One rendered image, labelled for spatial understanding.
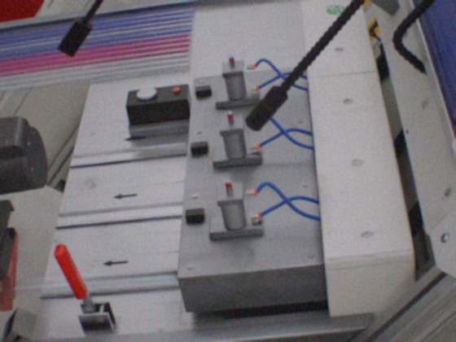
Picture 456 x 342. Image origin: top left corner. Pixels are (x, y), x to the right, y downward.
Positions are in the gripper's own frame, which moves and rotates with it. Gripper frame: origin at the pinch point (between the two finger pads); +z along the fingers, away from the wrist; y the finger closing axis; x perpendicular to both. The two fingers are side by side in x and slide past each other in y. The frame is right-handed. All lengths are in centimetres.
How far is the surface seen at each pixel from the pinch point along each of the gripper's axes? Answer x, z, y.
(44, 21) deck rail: 5, -1, 58
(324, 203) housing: -34.4, -6.8, -0.2
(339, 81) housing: -37.6, -6.1, 20.6
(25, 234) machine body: 16, 30, 45
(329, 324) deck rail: -33.4, -0.3, -9.3
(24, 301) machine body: 14.4, 30.9, 30.8
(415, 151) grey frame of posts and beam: -43.5, -10.9, 0.4
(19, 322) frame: 12.2, 26.5, 22.2
